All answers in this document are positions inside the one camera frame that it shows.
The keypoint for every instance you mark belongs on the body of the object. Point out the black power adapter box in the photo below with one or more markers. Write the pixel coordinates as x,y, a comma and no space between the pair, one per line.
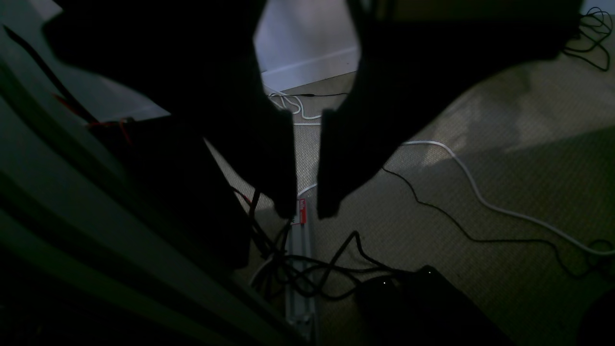
423,308

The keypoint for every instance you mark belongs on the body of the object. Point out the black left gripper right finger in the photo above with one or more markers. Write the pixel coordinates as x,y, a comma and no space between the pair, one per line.
416,58

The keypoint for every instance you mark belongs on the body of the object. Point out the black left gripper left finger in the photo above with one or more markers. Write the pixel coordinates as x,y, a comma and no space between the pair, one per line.
196,59

